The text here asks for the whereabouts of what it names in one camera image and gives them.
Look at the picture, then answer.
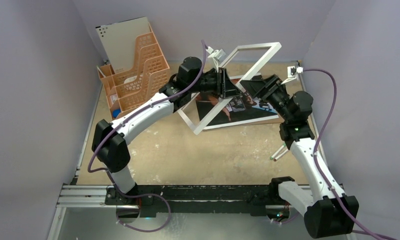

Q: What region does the red capped marker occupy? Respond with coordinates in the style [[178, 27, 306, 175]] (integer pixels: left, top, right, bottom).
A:
[[273, 149, 289, 162]]

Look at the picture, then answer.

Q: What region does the printed photo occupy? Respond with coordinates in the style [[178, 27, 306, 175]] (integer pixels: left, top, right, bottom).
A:
[[195, 93, 283, 130]]

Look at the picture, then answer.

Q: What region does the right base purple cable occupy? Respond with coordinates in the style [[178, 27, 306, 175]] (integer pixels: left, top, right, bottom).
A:
[[271, 211, 300, 226]]

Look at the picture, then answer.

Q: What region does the orange plastic file organizer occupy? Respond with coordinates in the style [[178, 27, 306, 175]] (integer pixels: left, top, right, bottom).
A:
[[97, 29, 170, 120]]

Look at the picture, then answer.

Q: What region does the beige perforated folder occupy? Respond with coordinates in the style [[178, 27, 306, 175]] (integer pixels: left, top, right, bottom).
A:
[[95, 16, 151, 73]]

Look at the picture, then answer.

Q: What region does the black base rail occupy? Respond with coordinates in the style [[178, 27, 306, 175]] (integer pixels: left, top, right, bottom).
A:
[[105, 183, 296, 221]]

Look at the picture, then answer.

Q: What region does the aluminium table frame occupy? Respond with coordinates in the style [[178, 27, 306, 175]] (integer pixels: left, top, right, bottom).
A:
[[57, 75, 359, 239]]

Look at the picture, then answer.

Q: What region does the brown cardboard backing board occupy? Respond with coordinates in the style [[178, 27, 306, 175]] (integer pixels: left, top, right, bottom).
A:
[[228, 92, 283, 125]]

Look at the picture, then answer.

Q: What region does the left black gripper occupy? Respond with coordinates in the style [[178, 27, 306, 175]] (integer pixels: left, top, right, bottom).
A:
[[189, 67, 242, 99]]

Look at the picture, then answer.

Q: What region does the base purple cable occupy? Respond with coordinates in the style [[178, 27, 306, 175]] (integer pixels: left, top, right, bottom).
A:
[[115, 193, 172, 233], [271, 211, 300, 226]]

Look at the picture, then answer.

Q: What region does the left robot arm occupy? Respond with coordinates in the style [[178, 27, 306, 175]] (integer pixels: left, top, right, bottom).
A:
[[90, 57, 242, 205]]

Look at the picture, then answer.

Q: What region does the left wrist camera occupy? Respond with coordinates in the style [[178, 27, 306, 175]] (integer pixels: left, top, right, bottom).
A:
[[206, 46, 226, 70]]

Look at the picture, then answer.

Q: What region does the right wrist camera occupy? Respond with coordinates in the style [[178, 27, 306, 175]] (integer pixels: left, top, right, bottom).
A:
[[281, 66, 304, 85]]

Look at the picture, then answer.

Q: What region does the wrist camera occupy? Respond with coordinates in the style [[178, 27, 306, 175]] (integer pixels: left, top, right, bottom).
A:
[[281, 66, 304, 85], [206, 46, 226, 70]]

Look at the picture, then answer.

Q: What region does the green capped marker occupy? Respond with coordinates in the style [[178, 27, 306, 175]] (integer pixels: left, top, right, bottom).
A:
[[270, 144, 286, 161]]

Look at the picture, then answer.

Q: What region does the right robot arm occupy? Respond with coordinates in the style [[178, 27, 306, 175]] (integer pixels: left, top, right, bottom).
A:
[[240, 74, 359, 239]]

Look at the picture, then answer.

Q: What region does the white wooden picture frame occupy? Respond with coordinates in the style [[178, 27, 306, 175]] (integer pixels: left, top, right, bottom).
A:
[[177, 42, 282, 135]]

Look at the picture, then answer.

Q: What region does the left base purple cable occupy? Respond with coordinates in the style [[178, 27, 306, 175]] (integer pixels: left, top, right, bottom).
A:
[[115, 193, 172, 233]]

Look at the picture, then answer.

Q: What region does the blue object in organizer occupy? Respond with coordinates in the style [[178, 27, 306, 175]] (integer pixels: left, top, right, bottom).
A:
[[112, 108, 121, 120]]

